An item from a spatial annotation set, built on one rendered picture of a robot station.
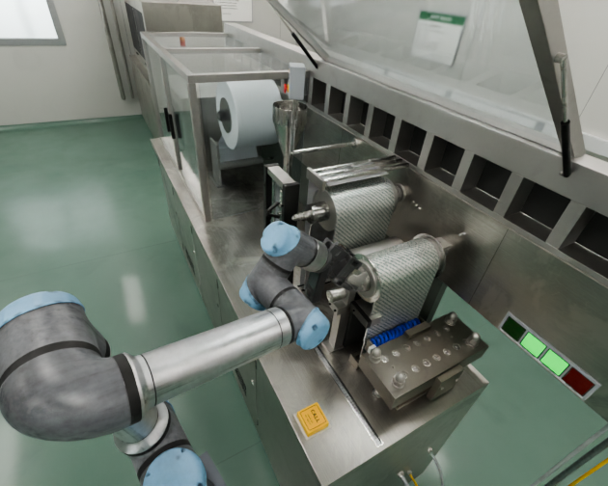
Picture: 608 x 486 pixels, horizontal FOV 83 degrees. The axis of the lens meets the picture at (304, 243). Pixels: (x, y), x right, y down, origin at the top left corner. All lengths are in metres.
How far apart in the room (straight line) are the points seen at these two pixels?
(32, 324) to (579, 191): 1.05
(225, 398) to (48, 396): 1.72
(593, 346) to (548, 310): 0.11
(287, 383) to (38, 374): 0.80
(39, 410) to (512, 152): 1.05
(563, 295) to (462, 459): 1.40
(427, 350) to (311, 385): 0.38
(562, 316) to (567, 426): 1.67
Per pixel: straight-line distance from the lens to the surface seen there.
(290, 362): 1.23
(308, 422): 1.11
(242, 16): 6.45
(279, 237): 0.69
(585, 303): 1.05
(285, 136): 1.46
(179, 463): 0.87
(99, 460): 2.22
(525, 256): 1.07
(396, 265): 1.02
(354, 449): 1.13
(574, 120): 0.89
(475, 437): 2.37
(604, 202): 0.97
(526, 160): 1.03
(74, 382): 0.53
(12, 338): 0.60
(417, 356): 1.17
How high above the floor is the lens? 1.93
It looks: 37 degrees down
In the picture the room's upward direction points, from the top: 5 degrees clockwise
